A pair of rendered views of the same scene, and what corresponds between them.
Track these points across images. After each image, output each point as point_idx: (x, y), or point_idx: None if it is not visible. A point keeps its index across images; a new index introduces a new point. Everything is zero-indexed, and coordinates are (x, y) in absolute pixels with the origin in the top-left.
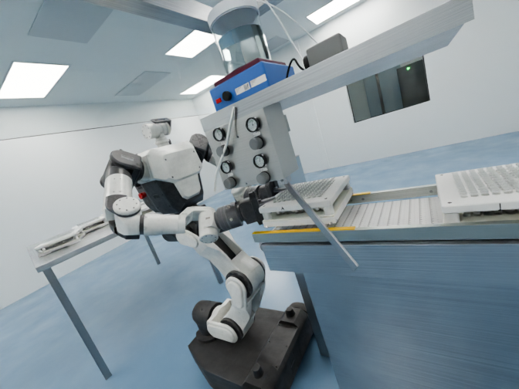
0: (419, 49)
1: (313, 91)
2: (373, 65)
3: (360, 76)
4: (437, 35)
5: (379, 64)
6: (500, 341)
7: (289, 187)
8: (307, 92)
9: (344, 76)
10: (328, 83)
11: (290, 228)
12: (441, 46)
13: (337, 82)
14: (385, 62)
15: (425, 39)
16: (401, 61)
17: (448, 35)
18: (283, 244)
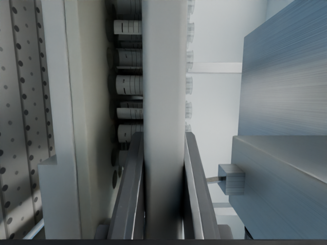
0: (250, 84)
1: (323, 87)
2: (266, 100)
3: (282, 58)
4: (244, 115)
5: (264, 93)
6: None
7: (208, 183)
8: (322, 108)
9: (282, 107)
10: (297, 106)
11: (14, 124)
12: (245, 49)
13: (295, 84)
14: (262, 87)
15: (246, 120)
16: (260, 48)
17: (242, 100)
18: (34, 227)
